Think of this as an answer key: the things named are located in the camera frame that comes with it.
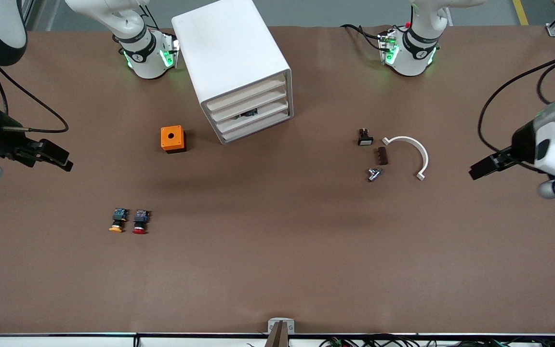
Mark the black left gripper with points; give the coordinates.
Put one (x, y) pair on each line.
(522, 142)

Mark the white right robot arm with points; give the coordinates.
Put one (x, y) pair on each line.
(145, 58)

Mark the yellow push button switch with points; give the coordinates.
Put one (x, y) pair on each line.
(119, 218)

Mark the black switch with white cap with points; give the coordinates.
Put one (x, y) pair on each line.
(365, 140)

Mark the white drawer cabinet housing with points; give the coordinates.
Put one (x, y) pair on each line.
(229, 48)

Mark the white table edge rail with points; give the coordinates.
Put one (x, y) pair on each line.
(65, 341)

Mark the small brown block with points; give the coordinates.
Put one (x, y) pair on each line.
(383, 156)

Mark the small aluminium bracket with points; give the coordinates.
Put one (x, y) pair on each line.
(553, 30)

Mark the small metal fitting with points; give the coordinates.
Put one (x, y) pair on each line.
(374, 174)

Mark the orange button enclosure box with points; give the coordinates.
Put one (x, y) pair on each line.
(165, 142)

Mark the white curved plastic arc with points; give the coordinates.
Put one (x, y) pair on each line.
(425, 158)

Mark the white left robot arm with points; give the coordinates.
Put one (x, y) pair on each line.
(415, 58)

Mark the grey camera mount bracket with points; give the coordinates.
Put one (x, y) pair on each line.
(281, 327)

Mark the red push button switch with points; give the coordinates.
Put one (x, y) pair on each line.
(140, 220)

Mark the aluminium profile frame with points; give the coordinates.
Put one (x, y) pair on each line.
(27, 12)

